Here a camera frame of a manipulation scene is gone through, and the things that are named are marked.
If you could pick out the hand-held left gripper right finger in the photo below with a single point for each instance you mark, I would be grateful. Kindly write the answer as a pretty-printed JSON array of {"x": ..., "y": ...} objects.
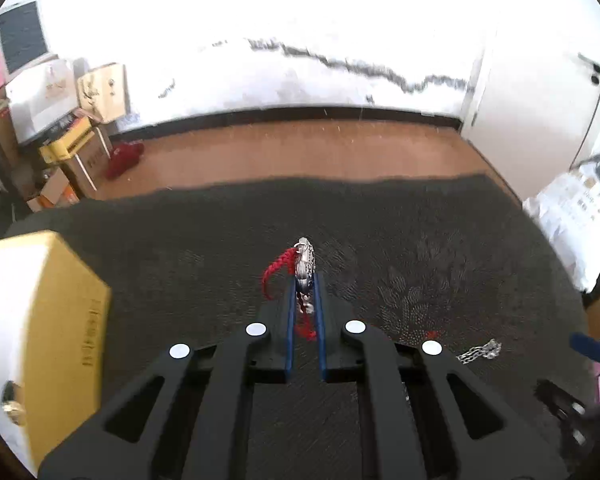
[{"x": 321, "y": 330}]

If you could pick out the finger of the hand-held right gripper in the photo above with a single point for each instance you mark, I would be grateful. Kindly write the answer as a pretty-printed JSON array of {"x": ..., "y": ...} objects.
[
  {"x": 560, "y": 402},
  {"x": 590, "y": 347}
]

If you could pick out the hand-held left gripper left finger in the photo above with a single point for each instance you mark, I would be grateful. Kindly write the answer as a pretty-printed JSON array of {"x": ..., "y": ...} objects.
[{"x": 287, "y": 330}]

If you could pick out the yellow cardboard box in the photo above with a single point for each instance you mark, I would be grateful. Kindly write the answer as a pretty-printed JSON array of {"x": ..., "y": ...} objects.
[{"x": 45, "y": 320}]

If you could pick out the black and gold watch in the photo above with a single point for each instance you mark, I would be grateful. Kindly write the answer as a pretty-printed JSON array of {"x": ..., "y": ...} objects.
[{"x": 12, "y": 405}]

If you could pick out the black patterned mat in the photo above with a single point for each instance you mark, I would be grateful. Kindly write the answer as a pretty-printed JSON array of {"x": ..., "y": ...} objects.
[{"x": 205, "y": 240}]

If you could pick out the white printed plastic bag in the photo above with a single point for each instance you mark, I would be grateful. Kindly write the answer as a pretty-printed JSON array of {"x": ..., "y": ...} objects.
[{"x": 575, "y": 220}]

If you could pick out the red cloth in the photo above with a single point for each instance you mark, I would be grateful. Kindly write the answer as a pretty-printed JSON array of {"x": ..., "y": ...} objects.
[{"x": 122, "y": 160}]

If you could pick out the brown cardboard box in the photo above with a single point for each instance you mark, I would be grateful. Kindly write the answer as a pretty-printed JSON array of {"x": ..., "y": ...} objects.
[{"x": 92, "y": 160}]

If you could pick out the white door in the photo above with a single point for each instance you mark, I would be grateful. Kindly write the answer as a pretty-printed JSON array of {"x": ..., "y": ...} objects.
[{"x": 530, "y": 85}]

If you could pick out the flat yellow box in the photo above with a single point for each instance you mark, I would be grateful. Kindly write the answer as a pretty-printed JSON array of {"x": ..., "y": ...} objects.
[{"x": 67, "y": 145}]

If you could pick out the tan cardboard box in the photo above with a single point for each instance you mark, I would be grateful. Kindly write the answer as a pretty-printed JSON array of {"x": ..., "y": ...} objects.
[{"x": 102, "y": 92}]

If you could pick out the white gift box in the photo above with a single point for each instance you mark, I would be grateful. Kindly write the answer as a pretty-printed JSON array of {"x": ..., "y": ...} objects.
[{"x": 42, "y": 97}]

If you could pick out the cream framed dark screen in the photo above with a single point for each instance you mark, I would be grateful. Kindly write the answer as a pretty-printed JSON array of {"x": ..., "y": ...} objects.
[{"x": 22, "y": 35}]

